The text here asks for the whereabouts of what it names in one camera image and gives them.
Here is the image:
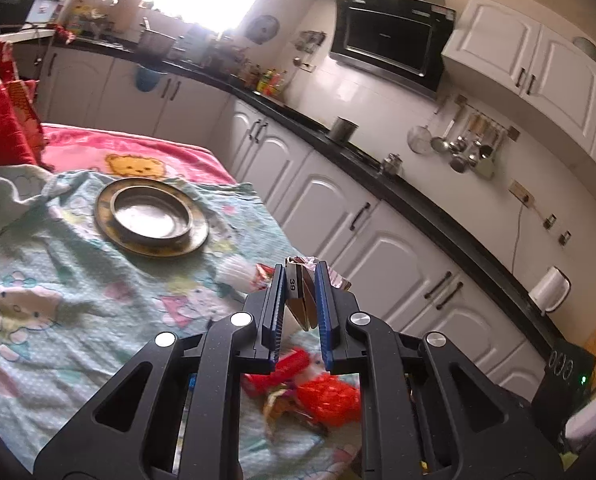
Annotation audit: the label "blue plastic basin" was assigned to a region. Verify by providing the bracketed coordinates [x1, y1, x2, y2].
[135, 64, 159, 93]

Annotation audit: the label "white pleated paper liner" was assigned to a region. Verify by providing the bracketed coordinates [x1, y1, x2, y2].
[217, 256, 259, 293]

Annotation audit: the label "white base cabinets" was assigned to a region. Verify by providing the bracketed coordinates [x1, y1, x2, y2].
[38, 42, 569, 401]

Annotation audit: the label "row of hanging steel utensils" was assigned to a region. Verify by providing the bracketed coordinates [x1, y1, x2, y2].
[430, 95, 521, 181]

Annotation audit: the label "pink bear print blanket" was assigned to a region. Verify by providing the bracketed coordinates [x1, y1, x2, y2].
[42, 124, 239, 186]

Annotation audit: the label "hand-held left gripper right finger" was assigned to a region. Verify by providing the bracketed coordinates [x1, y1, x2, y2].
[314, 261, 564, 480]

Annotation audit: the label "group of condiment bottles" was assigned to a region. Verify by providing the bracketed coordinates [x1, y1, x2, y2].
[238, 57, 289, 96]

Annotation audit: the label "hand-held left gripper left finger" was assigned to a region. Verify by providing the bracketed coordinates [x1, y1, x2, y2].
[32, 264, 286, 480]

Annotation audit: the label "yellow snack wrapper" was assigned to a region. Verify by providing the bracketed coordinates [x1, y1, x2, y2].
[263, 390, 329, 436]

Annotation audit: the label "round wall fan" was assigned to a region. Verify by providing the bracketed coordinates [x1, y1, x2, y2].
[244, 14, 281, 45]

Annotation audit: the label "round brass plate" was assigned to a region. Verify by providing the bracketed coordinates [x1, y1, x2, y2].
[94, 177, 210, 256]

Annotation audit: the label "thin wall cable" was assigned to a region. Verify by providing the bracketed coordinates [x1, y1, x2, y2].
[510, 205, 525, 281]

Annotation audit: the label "white electric kettle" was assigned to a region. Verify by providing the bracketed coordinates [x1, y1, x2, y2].
[528, 266, 573, 317]

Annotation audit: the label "red white snack wrapper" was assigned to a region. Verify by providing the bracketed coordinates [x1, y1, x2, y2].
[254, 263, 279, 292]

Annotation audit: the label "steel bowl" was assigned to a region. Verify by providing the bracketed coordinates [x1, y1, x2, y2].
[108, 187, 195, 247]

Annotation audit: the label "black kitchen countertop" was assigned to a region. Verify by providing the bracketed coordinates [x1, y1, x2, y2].
[52, 35, 579, 361]

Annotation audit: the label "white upper cabinets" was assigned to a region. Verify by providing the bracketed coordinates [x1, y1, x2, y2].
[440, 0, 596, 176]

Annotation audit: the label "teal printed blanket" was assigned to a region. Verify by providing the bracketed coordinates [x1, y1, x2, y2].
[0, 167, 363, 480]

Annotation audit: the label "black range hood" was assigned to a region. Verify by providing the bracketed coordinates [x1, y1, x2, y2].
[328, 0, 456, 101]

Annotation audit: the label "black appliance with green light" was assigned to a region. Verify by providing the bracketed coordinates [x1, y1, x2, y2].
[530, 340, 596, 411]

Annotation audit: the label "hanging wire strainer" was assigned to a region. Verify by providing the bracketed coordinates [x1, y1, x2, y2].
[407, 110, 435, 155]

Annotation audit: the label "large steel stockpot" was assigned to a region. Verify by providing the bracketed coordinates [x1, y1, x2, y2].
[136, 17, 177, 61]

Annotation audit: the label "brown silver snack wrapper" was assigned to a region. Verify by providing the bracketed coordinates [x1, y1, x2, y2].
[284, 256, 353, 332]

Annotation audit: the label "wall socket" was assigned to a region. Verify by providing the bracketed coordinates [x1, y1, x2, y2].
[509, 180, 536, 208]

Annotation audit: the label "red dotted snack packet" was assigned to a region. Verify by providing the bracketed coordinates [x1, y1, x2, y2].
[298, 372, 362, 431]

